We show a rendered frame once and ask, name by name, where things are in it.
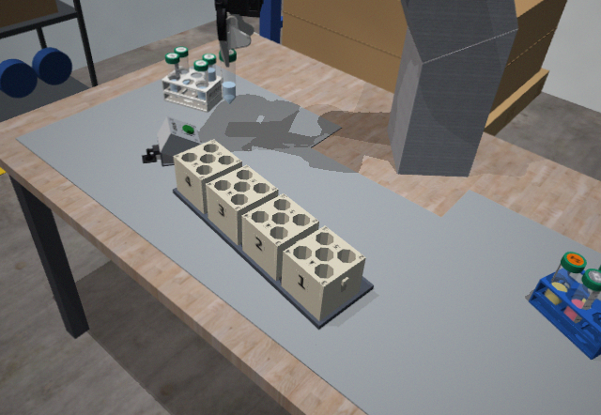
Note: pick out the grey bench mat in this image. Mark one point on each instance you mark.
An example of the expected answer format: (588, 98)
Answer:
(447, 328)

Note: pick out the beige bucket adapter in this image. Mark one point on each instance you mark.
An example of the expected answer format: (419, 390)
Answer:
(304, 279)
(243, 187)
(198, 166)
(273, 227)

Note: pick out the blue tube rack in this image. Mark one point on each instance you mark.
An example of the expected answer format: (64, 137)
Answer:
(575, 332)

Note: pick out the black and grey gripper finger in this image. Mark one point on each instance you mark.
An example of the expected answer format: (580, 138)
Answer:
(245, 27)
(229, 35)

